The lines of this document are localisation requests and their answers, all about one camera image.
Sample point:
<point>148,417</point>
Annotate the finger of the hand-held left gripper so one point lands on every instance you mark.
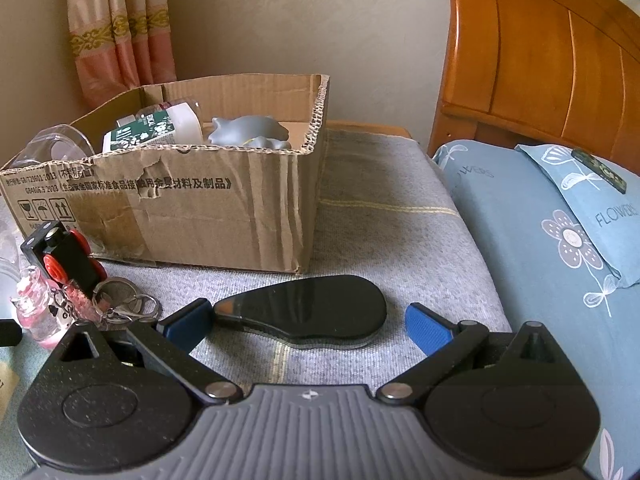
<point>9,334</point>

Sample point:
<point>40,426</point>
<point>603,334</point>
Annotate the beige paper card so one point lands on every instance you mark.
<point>6,380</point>

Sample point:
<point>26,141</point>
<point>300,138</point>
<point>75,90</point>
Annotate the dark remote control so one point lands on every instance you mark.
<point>600,170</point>

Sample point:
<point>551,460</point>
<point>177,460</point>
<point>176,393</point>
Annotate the clear container with red label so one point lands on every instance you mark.
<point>60,145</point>

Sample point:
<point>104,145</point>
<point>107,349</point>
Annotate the metal key rings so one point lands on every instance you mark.
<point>130,305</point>

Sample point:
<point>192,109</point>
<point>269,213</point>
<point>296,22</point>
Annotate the grey rubber animal toy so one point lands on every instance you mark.
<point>250,127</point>

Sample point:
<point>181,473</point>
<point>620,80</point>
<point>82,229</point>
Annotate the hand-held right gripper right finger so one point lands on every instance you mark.
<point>425,330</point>

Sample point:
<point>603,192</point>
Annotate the blue floral bed sheet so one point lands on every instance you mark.
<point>500,260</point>

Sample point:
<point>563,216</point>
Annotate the pink glitter vial charm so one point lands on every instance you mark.
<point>82,302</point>

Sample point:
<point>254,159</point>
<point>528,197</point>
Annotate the blue floral pillow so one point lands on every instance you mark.
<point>600,220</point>

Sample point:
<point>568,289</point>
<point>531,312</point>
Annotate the pink patterned curtain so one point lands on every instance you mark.
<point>115,35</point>

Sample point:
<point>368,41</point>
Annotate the white bottle with green label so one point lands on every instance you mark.
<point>145,130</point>

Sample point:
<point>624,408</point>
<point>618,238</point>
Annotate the wooden headboard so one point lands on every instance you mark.
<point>540,60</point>

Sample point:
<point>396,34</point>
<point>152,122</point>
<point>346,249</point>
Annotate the black toy block red wheels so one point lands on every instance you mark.
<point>65,255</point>

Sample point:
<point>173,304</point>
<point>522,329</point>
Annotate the brown cardboard box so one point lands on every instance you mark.
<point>225,220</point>

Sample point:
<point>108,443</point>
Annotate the black oval brush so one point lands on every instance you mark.
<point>310,310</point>

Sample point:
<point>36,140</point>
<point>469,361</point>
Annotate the wooden nightstand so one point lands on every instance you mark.
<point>370,128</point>

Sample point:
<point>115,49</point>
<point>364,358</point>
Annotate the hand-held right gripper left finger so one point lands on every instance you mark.
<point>192,322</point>

